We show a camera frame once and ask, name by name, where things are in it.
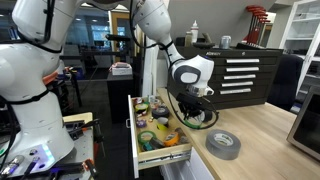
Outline red T-handle hex key set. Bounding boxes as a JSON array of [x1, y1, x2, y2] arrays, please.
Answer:
[[244, 4, 272, 46]]

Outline black tool chest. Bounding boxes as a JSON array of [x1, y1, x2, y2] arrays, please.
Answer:
[[169, 41, 284, 114]]

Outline teal tape roll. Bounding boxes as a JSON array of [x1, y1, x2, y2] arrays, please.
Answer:
[[142, 142, 155, 153]]

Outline yellow and white tape roll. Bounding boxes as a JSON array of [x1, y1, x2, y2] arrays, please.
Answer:
[[156, 116, 170, 132]]

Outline dark gray tape roll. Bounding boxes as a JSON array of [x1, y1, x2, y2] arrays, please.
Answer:
[[149, 137, 166, 150]]

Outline white squeeze bottle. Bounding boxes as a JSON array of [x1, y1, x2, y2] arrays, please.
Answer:
[[190, 19, 200, 44]]

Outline orange tape roll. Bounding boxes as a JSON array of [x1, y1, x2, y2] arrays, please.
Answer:
[[163, 131, 180, 147]]

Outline gray jar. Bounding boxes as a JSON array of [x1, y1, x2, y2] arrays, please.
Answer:
[[184, 31, 193, 48]]

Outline robot mounting table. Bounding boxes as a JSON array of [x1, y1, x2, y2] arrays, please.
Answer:
[[0, 111, 101, 180]]

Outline gray duct tape roll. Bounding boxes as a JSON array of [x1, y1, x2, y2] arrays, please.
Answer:
[[205, 129, 242, 161]]

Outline black flat tool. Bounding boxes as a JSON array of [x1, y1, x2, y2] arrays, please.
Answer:
[[193, 32, 216, 50]]

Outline white drawer cabinet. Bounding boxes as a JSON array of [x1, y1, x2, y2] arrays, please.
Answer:
[[159, 148, 216, 180]]

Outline purple tape roll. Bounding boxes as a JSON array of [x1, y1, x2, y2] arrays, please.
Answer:
[[135, 119, 148, 129]]

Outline green masking tape roll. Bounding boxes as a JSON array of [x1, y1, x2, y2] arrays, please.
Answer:
[[183, 119, 204, 130]]

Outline black office chair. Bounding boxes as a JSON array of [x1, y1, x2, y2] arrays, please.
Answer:
[[266, 54, 305, 113]]

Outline large black tape roll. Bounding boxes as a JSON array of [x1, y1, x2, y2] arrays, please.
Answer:
[[151, 105, 170, 120]]

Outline white glass door cabinet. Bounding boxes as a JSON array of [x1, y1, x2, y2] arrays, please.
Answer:
[[279, 0, 320, 101]]

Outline black side table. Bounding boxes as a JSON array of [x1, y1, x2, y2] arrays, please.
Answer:
[[106, 71, 138, 124]]

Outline silver can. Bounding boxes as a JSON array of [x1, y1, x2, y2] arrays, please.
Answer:
[[219, 35, 232, 50]]

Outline yellow-green tape roll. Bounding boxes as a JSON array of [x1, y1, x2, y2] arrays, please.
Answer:
[[134, 102, 149, 114]]

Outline large green tape roll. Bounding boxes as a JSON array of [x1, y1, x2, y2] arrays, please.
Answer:
[[137, 129, 157, 146]]

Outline steel microwave oven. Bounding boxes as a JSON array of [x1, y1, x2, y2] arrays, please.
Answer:
[[286, 85, 320, 162]]

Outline wooden drawer with white front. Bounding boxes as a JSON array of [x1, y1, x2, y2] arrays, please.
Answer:
[[127, 94, 194, 179]]

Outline small black tape roll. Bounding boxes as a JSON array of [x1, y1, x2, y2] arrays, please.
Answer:
[[203, 109, 214, 123]]

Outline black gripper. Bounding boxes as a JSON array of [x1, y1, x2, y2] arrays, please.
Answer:
[[176, 92, 216, 123]]

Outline black mounted camera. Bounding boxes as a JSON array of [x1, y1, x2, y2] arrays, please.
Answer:
[[105, 33, 131, 43]]

